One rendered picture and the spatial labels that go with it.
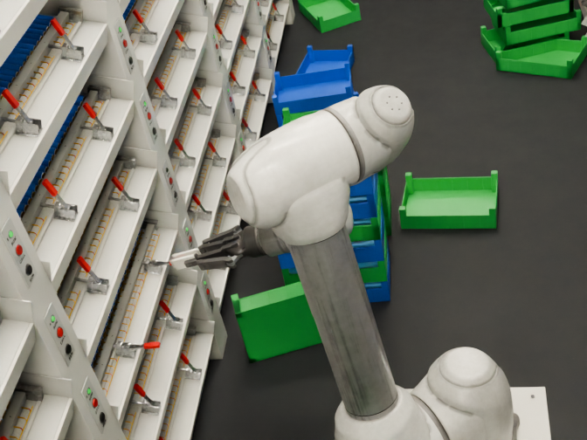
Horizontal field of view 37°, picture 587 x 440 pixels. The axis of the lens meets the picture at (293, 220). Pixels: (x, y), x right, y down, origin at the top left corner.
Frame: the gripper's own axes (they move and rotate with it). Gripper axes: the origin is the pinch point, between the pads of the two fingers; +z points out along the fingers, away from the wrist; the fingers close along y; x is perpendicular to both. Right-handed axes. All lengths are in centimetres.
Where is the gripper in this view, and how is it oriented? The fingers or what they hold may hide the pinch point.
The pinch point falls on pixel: (186, 259)
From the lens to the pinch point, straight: 208.8
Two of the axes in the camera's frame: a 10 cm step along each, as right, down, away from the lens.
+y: 1.0, -6.3, 7.7
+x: -3.9, -7.3, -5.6
